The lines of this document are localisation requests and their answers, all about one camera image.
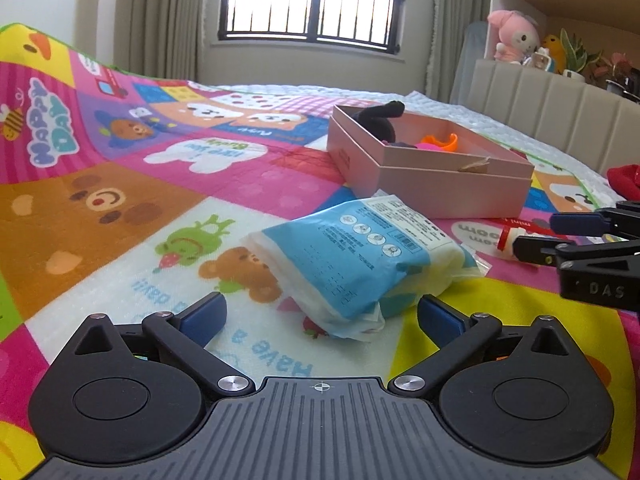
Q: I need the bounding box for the orange plastic toy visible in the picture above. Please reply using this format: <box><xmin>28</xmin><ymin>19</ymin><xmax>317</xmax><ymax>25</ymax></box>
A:
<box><xmin>419</xmin><ymin>133</ymin><xmax>459</xmax><ymax>153</ymax></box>

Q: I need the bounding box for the pink cardboard box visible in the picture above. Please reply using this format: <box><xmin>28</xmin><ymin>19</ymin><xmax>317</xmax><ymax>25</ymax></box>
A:
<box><xmin>328</xmin><ymin>105</ymin><xmax>534</xmax><ymax>220</ymax></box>

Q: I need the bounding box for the black plush toy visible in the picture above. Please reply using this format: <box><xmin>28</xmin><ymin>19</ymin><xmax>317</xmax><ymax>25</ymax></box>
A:
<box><xmin>352</xmin><ymin>101</ymin><xmax>405</xmax><ymax>143</ymax></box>

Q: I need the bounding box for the pink plush bunny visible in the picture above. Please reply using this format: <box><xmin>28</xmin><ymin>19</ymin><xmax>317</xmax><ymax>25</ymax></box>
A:
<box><xmin>487</xmin><ymin>10</ymin><xmax>540</xmax><ymax>64</ymax></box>

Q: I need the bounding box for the beige curtain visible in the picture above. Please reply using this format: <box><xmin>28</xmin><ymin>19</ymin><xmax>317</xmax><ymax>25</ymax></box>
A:
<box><xmin>73</xmin><ymin>0</ymin><xmax>206</xmax><ymax>80</ymax></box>

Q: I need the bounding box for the potted green plant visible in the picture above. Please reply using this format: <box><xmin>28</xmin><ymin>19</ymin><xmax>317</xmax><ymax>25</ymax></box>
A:
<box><xmin>560</xmin><ymin>28</ymin><xmax>602</xmax><ymax>78</ymax></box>

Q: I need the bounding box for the red cloth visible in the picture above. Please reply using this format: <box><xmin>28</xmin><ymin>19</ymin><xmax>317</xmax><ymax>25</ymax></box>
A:
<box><xmin>606</xmin><ymin>165</ymin><xmax>640</xmax><ymax>202</ymax></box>

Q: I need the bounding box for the beige padded headboard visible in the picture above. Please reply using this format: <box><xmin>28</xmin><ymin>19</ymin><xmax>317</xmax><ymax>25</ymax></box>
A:
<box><xmin>449</xmin><ymin>21</ymin><xmax>639</xmax><ymax>174</ymax></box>

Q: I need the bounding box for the yellow plush duck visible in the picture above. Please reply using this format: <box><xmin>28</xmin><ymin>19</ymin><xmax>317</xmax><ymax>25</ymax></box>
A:
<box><xmin>541</xmin><ymin>34</ymin><xmax>566</xmax><ymax>75</ymax></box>

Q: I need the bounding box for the small white red bottle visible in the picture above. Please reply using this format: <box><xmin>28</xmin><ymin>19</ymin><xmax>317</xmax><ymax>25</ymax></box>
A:
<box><xmin>496</xmin><ymin>218</ymin><xmax>552</xmax><ymax>259</ymax></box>

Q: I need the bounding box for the window with black bars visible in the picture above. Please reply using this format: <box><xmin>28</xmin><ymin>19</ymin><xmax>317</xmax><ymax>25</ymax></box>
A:
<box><xmin>217</xmin><ymin>0</ymin><xmax>405</xmax><ymax>54</ymax></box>

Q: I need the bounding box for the pink plastic toy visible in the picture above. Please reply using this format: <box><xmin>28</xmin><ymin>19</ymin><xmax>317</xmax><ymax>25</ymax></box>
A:
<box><xmin>414</xmin><ymin>143</ymin><xmax>442</xmax><ymax>152</ymax></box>

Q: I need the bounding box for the colourful cartoon play mat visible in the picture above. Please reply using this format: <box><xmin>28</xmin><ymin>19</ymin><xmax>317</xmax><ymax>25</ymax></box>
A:
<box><xmin>0</xmin><ymin>23</ymin><xmax>637</xmax><ymax>480</ymax></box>

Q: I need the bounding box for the blue white tissue pack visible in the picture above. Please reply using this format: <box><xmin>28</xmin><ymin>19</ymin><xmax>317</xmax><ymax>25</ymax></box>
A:
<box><xmin>243</xmin><ymin>194</ymin><xmax>482</xmax><ymax>341</ymax></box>

